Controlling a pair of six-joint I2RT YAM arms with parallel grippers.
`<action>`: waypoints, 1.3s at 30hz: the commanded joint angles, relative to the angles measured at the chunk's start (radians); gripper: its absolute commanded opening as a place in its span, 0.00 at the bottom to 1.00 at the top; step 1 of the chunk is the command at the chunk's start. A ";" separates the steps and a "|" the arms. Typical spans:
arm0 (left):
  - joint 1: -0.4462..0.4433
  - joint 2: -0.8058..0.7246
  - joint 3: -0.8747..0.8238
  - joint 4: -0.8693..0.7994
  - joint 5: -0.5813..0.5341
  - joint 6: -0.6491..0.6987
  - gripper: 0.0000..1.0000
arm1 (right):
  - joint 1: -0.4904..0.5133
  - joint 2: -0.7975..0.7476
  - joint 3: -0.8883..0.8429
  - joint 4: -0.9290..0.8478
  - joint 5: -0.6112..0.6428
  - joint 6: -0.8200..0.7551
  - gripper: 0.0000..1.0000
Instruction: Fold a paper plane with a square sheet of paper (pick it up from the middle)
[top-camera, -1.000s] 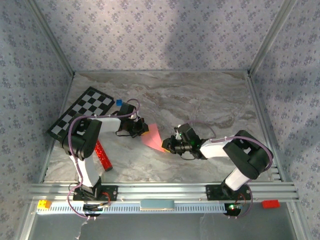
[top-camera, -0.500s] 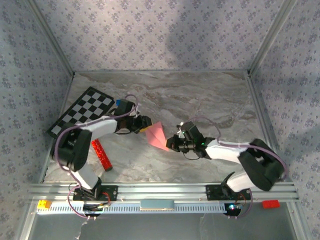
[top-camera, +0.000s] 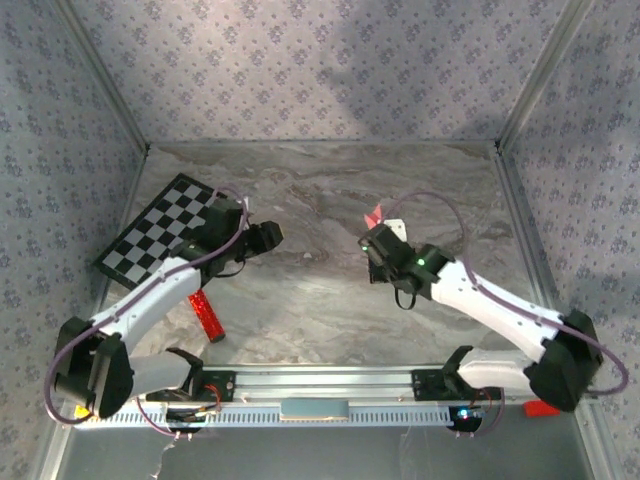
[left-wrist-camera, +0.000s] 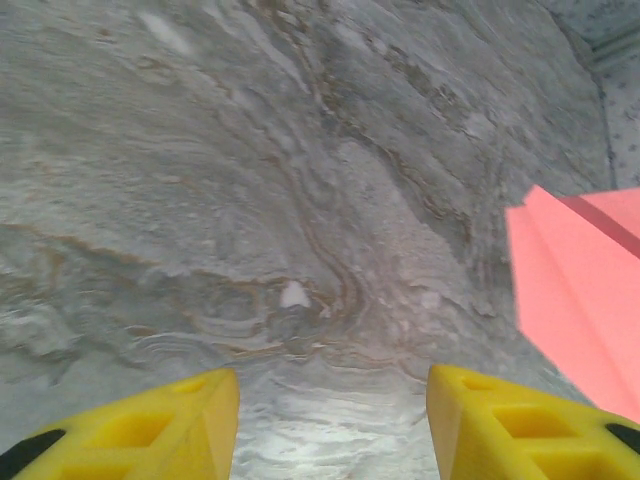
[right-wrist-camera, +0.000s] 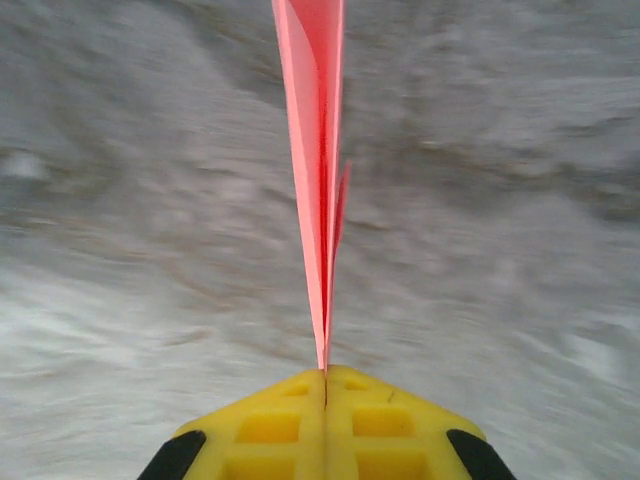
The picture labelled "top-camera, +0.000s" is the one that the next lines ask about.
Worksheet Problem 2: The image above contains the pink paper sheet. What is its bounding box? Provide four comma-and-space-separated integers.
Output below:
362, 203, 387, 229

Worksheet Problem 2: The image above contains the red glitter cylinder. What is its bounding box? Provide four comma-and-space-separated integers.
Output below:
187, 289, 227, 345

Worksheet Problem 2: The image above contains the black and silver chessboard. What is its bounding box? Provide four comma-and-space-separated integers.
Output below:
94, 172, 224, 291

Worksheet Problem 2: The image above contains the black circuit board green light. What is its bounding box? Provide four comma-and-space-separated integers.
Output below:
448, 405, 486, 432

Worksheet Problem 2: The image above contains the red toy brick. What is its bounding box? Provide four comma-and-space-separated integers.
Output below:
523, 401, 561, 418

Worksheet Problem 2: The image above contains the thin aluminium wall rail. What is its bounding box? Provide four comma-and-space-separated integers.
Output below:
147, 139, 501, 150

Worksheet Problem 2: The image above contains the aluminium side rail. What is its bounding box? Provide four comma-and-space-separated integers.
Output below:
494, 147, 569, 321
79, 147, 150, 365

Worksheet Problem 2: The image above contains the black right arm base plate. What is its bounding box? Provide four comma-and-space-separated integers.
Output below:
410, 368, 504, 402

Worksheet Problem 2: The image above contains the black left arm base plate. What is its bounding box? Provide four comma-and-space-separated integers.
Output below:
192, 369, 237, 402

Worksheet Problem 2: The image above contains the long aluminium mounting rail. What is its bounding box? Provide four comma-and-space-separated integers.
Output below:
130, 366, 599, 405

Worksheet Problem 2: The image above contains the white slotted cable duct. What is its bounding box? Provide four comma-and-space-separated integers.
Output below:
107, 402, 454, 427

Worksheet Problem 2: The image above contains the black circuit board with wires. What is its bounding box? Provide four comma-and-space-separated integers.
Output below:
164, 407, 221, 434

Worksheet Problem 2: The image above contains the aluminium corner post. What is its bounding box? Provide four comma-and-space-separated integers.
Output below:
497, 0, 599, 149
52, 0, 151, 151

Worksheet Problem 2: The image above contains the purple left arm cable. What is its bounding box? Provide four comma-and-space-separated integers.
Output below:
43, 186, 251, 441

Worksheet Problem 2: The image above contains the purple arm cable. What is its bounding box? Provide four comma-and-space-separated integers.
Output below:
392, 191, 630, 441
43, 186, 251, 441

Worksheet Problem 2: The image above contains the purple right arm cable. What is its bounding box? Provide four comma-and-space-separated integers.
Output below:
392, 191, 630, 441

